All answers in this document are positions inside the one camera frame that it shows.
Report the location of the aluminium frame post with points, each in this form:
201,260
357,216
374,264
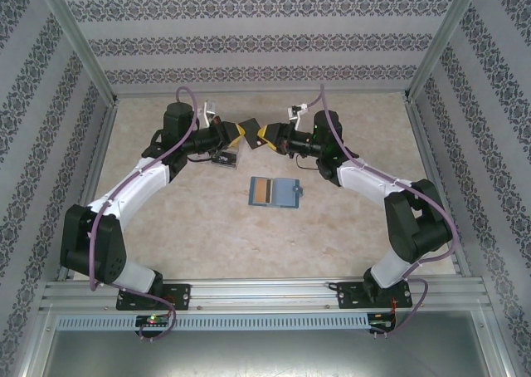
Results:
83,40
437,40

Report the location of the aluminium mounting rail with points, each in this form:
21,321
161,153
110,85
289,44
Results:
265,294

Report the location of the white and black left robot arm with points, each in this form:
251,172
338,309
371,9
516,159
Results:
137,190

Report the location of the blue leather card holder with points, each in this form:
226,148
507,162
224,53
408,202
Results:
284,192

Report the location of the right controller circuit board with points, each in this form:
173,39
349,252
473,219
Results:
381,322

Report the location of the left controller circuit board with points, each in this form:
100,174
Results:
153,320

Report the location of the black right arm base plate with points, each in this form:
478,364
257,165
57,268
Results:
352,296

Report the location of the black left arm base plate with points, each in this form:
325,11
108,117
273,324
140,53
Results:
178,296

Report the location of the controller circuit board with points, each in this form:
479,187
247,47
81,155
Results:
153,320
381,322

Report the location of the grey metal sheet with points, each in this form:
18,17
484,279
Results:
265,352

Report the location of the plain black card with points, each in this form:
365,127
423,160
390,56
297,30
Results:
251,134

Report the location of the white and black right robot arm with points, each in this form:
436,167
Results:
388,269

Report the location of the black VIP card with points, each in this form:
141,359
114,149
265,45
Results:
226,159

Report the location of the aluminium side rail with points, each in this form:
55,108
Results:
423,144
92,186

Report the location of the gold card with black stripe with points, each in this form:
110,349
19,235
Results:
260,192

